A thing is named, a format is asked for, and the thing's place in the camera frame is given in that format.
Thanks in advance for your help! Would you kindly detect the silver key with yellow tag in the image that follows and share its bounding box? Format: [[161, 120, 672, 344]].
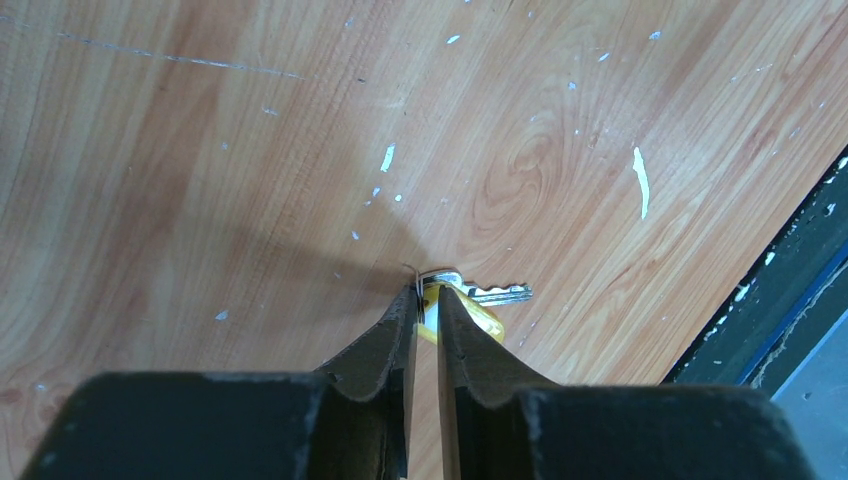
[[403, 264, 534, 345]]

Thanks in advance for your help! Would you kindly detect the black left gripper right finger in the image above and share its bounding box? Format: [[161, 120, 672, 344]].
[[438, 287, 815, 479]]

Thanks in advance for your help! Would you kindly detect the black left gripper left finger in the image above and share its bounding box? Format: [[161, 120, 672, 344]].
[[23, 286, 419, 479]]

